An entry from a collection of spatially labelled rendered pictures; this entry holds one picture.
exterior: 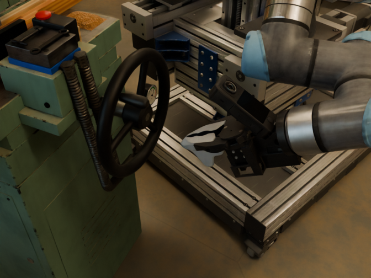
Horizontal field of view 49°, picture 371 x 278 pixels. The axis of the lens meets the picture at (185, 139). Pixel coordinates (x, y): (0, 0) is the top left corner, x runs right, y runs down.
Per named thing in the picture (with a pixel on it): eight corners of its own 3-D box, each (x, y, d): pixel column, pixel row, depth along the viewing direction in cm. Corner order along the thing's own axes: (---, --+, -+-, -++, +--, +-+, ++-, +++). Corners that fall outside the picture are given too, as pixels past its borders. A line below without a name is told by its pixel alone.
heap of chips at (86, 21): (91, 30, 99) (90, 23, 98) (58, 23, 102) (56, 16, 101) (106, 19, 104) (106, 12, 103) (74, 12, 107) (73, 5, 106)
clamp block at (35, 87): (62, 120, 78) (51, 80, 72) (7, 102, 82) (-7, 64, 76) (104, 81, 88) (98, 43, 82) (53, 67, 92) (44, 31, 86)
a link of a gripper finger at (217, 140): (193, 156, 69) (238, 150, 63) (189, 149, 68) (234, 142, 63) (204, 140, 72) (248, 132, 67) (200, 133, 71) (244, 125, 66)
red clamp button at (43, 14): (44, 22, 77) (43, 17, 76) (32, 19, 78) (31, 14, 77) (54, 16, 79) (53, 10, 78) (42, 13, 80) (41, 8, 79)
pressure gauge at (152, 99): (148, 115, 121) (146, 92, 116) (137, 111, 122) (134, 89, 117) (158, 103, 126) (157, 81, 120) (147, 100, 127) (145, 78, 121)
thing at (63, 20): (52, 75, 73) (44, 47, 70) (5, 62, 77) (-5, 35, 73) (93, 43, 82) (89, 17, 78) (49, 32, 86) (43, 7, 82)
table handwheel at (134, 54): (185, 83, 104) (146, 189, 99) (118, 65, 110) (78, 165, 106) (149, 23, 77) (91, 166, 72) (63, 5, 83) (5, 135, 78)
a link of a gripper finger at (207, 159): (186, 173, 74) (228, 169, 69) (170, 148, 72) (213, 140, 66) (192, 162, 77) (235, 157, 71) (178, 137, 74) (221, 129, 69)
